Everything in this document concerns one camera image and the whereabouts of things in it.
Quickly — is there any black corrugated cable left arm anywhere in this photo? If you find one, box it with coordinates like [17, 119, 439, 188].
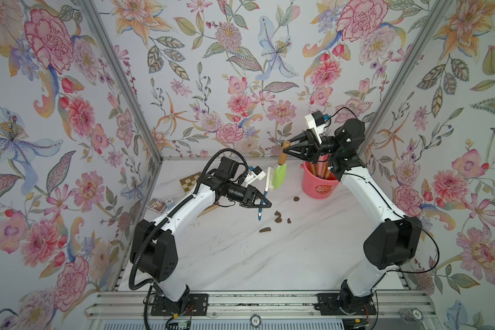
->
[127, 148, 248, 291]

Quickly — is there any small blue patterned cup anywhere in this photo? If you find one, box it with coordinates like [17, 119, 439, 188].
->
[166, 199, 176, 209]

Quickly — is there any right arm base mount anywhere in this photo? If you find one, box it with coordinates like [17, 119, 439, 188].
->
[314, 291, 377, 316]

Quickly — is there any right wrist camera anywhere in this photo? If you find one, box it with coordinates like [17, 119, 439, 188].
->
[305, 111, 330, 144]

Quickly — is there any green trowel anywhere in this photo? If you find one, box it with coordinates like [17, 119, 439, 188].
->
[272, 141, 291, 189]

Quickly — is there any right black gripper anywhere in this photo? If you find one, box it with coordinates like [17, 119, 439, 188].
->
[285, 135, 345, 171]

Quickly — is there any small card box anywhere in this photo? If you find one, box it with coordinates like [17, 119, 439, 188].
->
[147, 197, 166, 214]

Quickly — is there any pink plastic bucket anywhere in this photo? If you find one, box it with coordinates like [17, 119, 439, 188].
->
[301, 162, 340, 199]

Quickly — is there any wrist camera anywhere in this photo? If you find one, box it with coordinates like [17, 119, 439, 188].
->
[243, 166, 267, 187]
[305, 111, 330, 144]

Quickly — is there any aluminium front rail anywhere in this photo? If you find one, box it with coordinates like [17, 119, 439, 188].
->
[84, 289, 438, 330]

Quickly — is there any white blue cleaning brush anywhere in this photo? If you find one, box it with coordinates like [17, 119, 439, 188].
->
[258, 167, 274, 221]

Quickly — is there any soil clump centre table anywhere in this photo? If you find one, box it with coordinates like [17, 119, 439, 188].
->
[274, 211, 283, 224]

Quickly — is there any wooden chessboard box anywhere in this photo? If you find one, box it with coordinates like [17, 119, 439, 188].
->
[180, 172, 202, 193]

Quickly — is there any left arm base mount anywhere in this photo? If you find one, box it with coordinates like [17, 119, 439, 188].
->
[150, 293, 209, 317]

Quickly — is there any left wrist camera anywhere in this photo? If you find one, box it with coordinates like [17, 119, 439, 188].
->
[243, 166, 267, 187]

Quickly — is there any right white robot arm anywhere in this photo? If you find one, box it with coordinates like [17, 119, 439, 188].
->
[283, 112, 422, 298]

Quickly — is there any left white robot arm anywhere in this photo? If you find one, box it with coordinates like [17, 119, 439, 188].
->
[128, 153, 274, 303]

